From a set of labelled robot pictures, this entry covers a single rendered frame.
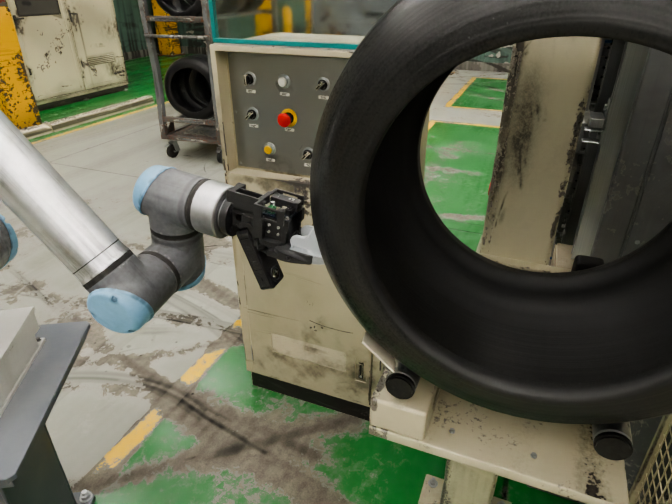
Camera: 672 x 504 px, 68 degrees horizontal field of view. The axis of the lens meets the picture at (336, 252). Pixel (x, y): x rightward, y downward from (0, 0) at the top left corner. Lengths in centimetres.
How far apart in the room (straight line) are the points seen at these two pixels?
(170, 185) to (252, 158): 76
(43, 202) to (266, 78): 83
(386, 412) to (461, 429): 13
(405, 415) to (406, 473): 102
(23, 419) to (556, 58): 124
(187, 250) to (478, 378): 53
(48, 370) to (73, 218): 64
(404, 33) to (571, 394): 45
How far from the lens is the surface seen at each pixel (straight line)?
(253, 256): 82
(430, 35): 52
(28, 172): 84
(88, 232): 83
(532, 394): 67
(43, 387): 136
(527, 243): 100
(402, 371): 75
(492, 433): 85
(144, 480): 187
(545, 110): 92
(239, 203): 79
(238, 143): 160
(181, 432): 197
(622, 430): 76
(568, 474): 84
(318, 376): 184
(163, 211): 86
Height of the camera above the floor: 142
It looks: 29 degrees down
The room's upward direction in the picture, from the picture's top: straight up
